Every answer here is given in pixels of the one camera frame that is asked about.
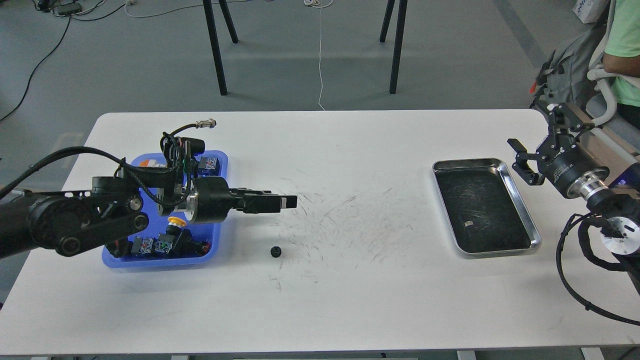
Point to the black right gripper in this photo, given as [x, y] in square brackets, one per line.
[573, 171]

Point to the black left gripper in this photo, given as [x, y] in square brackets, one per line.
[211, 199]

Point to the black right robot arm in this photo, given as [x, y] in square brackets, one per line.
[608, 234]

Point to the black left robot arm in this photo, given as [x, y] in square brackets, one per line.
[76, 221]

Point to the grey backpack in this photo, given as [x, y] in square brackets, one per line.
[563, 77]

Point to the silver metal tray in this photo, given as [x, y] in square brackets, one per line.
[482, 190]

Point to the blue plastic tray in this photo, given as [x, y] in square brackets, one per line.
[200, 232]

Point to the person in green shirt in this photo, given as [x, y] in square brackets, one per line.
[622, 57]

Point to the white box on floor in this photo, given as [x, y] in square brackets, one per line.
[589, 11]

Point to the black left table leg pair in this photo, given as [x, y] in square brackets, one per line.
[211, 27]

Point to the black table leg pair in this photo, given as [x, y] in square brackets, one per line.
[211, 27]
[398, 39]

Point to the black right table leg pair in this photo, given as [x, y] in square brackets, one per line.
[398, 39]

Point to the green push button switch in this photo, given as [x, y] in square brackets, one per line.
[208, 166]

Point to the yellow push button switch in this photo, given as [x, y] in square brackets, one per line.
[173, 230]

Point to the white chair frame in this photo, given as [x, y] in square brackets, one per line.
[612, 135]

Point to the orange white industrial switch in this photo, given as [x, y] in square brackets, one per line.
[149, 163]

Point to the red push button switch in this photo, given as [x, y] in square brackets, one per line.
[152, 248]

